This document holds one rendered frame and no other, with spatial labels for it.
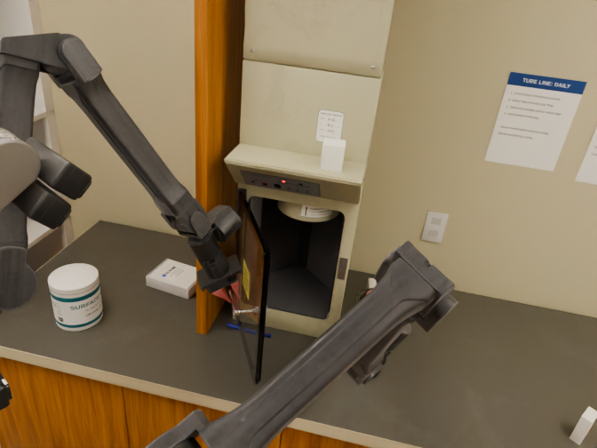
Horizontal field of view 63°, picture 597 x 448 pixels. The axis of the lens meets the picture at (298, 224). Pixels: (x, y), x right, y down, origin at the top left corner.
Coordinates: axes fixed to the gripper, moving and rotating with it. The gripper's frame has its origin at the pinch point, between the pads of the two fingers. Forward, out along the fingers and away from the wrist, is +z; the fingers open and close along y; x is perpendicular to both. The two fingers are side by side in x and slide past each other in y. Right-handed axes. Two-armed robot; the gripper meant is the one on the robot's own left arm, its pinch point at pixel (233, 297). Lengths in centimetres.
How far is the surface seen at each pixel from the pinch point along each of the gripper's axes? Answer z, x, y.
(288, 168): -23.0, -5.3, -24.1
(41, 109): -34, -98, 40
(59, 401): 24, -19, 61
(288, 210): -4.2, -18.1, -21.7
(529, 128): 7, -22, -99
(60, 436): 38, -20, 69
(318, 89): -34, -14, -38
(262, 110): -32.2, -19.8, -25.0
